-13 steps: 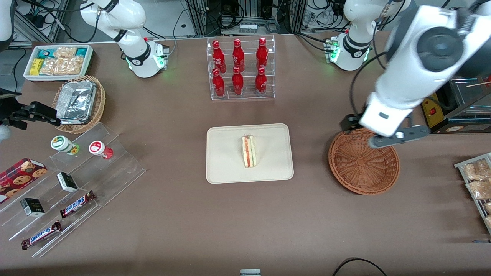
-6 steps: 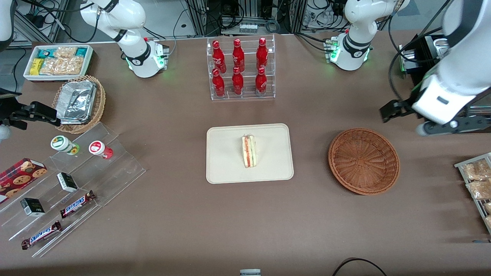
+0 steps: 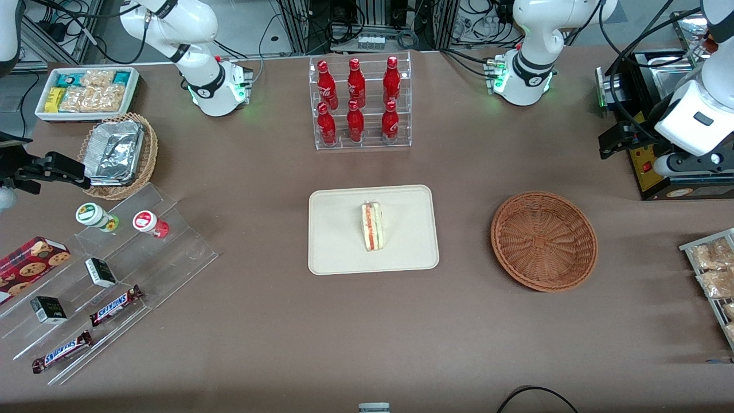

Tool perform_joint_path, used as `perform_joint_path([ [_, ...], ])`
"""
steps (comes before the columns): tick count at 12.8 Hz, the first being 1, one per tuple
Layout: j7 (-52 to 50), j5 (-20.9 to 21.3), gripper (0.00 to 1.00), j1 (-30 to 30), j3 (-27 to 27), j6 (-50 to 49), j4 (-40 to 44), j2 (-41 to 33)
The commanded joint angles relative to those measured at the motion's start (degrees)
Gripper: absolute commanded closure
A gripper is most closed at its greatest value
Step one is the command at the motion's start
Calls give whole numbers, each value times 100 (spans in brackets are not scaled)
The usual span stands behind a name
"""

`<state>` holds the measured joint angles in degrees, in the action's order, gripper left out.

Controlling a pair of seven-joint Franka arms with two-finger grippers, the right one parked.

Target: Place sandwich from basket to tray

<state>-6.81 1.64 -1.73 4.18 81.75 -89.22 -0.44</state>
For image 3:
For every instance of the teal snack pack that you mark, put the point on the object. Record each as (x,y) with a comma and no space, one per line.
(69,79)
(121,77)

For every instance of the round brown wicker basket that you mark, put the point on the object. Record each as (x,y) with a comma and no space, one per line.
(545,241)

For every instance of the red cola bottle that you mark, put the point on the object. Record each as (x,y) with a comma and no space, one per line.
(355,125)
(391,83)
(327,127)
(356,85)
(327,86)
(390,124)

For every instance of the clear snack bag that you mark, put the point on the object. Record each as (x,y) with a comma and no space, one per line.
(717,284)
(711,255)
(730,332)
(729,311)

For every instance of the black sealing machine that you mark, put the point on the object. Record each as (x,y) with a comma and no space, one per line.
(688,186)

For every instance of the red lid cup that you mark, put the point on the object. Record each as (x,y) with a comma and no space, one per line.
(146,221)

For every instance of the clear acrylic bottle rack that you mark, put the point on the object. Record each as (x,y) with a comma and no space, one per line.
(370,123)

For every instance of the clear cracker bag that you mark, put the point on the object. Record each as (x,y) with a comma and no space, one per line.
(94,98)
(97,78)

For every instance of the green lid cup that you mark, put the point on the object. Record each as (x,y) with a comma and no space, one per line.
(92,215)

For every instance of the triangle sandwich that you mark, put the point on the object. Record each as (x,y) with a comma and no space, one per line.
(372,226)

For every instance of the oval brown wicker basket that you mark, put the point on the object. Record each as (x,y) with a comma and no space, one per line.
(148,155)

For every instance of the clear acrylic stepped display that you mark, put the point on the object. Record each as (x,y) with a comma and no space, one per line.
(172,252)

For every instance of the beige rectangular tray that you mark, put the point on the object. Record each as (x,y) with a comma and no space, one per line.
(338,241)

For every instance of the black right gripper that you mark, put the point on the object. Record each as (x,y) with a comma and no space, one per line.
(12,164)

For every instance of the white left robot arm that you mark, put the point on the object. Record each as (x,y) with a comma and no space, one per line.
(694,115)

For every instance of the red cookie box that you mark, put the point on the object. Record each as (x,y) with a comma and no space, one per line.
(31,264)

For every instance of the small grey device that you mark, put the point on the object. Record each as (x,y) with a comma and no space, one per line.
(374,408)

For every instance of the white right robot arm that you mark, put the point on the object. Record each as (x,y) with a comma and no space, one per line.
(206,86)

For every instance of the yellow snack pack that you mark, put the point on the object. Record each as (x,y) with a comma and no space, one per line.
(55,100)

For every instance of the white power strip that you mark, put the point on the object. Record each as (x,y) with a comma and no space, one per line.
(371,42)

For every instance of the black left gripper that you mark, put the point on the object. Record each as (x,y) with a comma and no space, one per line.
(647,131)

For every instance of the silver foil containers stack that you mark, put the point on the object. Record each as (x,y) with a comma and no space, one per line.
(114,152)

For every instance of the steel tray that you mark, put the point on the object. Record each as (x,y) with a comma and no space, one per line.
(668,74)

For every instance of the Snickers chocolate bar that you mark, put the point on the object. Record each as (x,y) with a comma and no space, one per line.
(114,306)
(62,351)

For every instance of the small black box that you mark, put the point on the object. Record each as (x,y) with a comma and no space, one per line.
(49,310)
(100,272)

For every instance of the white snack bin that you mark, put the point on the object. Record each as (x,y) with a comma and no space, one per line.
(41,112)

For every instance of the steel food container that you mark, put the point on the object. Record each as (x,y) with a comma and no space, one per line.
(691,28)

